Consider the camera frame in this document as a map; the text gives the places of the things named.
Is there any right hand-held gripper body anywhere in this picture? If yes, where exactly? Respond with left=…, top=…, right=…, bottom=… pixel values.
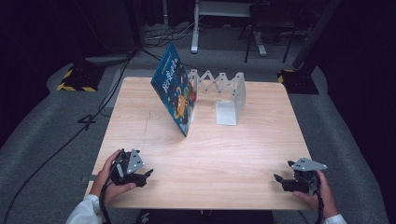
left=281, top=156, right=329, bottom=197

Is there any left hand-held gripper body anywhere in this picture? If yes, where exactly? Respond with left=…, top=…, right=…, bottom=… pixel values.
left=109, top=147, right=147, bottom=188

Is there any white expandable book rack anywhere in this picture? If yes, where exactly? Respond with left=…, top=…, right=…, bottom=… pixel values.
left=186, top=68, right=248, bottom=127

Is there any blue cartoon picture book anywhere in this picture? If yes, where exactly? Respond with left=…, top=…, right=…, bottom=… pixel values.
left=149, top=40, right=198, bottom=138

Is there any person's right hand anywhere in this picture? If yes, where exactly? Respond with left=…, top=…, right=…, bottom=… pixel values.
left=291, top=169, right=341, bottom=219

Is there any person's left hand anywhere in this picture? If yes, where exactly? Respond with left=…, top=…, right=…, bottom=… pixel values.
left=89, top=148, right=137, bottom=207

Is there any dark stool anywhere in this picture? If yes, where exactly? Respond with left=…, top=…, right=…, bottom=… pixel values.
left=135, top=208, right=275, bottom=224

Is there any grey flat stand base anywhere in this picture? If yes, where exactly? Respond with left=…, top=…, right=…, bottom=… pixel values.
left=84, top=53, right=133, bottom=65

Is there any slanted dark metal pole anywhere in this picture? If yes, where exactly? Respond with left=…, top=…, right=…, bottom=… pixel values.
left=290, top=0, right=343, bottom=70

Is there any black chair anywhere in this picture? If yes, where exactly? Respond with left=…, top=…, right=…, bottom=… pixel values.
left=237, top=2, right=301, bottom=65

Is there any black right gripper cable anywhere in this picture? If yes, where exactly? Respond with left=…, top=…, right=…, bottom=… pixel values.
left=313, top=186, right=326, bottom=224

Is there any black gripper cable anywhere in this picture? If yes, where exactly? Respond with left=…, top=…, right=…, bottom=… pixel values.
left=313, top=186, right=326, bottom=224
left=98, top=182, right=114, bottom=224

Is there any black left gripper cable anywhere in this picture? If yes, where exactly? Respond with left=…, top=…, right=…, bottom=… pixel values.
left=98, top=182, right=114, bottom=224

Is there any long black floor cable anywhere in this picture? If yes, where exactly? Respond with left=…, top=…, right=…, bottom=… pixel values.
left=0, top=49, right=138, bottom=224

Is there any black yellow striped base plate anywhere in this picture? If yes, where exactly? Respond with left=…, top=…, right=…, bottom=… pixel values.
left=56, top=63, right=106, bottom=93
left=276, top=66, right=320, bottom=95

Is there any bundle of floor cables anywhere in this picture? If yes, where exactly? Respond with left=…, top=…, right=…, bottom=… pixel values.
left=143, top=21, right=201, bottom=49

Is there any white desk frame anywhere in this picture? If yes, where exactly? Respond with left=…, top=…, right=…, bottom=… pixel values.
left=190, top=0, right=268, bottom=58

